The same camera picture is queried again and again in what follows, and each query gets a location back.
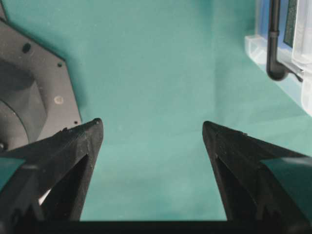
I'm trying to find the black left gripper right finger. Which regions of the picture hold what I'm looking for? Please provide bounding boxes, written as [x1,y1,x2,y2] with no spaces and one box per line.
[202,121,312,222]

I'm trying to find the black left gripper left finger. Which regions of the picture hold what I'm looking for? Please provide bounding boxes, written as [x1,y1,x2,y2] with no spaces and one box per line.
[0,118,104,222]

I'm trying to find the clear plastic storage case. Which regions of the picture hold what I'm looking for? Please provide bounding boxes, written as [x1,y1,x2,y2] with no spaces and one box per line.
[245,0,312,115]

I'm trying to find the green table cloth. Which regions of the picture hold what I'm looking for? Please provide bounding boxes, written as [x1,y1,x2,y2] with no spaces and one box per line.
[3,0,312,221]

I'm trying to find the blue cloth liner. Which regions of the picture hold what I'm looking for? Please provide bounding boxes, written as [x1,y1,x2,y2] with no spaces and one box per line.
[257,0,297,52]

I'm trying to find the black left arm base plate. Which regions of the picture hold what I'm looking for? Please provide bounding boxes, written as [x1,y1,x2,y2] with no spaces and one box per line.
[0,19,81,152]

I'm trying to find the black case handle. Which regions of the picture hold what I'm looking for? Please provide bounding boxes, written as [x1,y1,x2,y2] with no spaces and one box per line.
[266,0,303,82]

